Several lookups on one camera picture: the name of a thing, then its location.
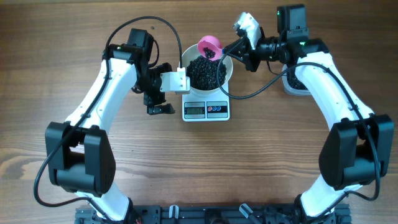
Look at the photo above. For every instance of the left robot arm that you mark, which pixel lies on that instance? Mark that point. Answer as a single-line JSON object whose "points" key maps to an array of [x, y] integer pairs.
{"points": [[80, 159]]}

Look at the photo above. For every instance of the white bowl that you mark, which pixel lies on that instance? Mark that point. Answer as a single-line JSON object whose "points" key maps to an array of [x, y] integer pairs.
{"points": [[192, 53]]}

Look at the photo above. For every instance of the arm white wrist camera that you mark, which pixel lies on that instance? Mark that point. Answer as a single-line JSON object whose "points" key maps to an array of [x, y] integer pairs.
{"points": [[248, 26], [177, 82]]}

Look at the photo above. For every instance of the pink scoop with blue handle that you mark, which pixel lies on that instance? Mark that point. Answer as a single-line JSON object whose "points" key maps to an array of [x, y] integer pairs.
{"points": [[211, 43]]}

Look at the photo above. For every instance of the right arm white wrist camera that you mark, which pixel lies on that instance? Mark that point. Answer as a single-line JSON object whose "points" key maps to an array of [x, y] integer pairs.
{"points": [[248, 26]]}

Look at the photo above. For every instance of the left arm white wrist camera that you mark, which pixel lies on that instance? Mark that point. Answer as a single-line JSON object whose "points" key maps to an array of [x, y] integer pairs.
{"points": [[177, 82]]}

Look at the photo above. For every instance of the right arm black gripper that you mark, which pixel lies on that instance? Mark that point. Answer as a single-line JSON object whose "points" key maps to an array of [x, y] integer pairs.
{"points": [[248, 55]]}

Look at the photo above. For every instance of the white digital kitchen scale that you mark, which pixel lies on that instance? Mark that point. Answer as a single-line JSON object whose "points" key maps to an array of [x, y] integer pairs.
{"points": [[205, 106]]}

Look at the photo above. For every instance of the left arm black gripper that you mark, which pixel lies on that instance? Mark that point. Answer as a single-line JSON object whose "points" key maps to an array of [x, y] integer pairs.
{"points": [[152, 100]]}

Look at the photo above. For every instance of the black beans in bowl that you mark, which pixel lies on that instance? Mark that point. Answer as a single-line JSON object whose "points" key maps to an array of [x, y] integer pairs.
{"points": [[204, 73]]}

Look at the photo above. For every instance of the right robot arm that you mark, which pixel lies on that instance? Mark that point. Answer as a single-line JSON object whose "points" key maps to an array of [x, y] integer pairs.
{"points": [[357, 149]]}

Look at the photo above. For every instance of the clear plastic container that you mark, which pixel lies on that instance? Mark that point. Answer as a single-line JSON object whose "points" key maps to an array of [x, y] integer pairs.
{"points": [[291, 91]]}

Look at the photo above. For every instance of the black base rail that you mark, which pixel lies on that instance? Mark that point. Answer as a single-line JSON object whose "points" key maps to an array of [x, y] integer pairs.
{"points": [[272, 213]]}

